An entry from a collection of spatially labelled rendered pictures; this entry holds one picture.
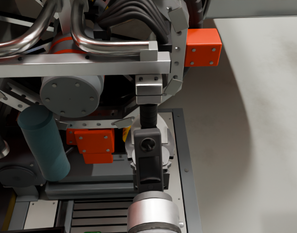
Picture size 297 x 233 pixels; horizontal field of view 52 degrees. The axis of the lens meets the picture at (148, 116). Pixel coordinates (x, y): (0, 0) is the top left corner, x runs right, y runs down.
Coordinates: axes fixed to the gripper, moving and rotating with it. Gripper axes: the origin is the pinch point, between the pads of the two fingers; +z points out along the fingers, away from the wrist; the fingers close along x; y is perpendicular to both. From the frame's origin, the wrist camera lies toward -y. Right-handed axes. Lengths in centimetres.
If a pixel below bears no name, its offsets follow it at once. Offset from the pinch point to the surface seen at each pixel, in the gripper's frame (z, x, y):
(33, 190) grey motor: 23, -49, 70
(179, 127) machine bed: 61, 19, 75
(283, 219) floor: 12, 61, 83
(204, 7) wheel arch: 55, 22, 4
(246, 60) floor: 128, 75, 83
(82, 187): 23, -27, 68
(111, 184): 24, -15, 68
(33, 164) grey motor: 19, -41, 44
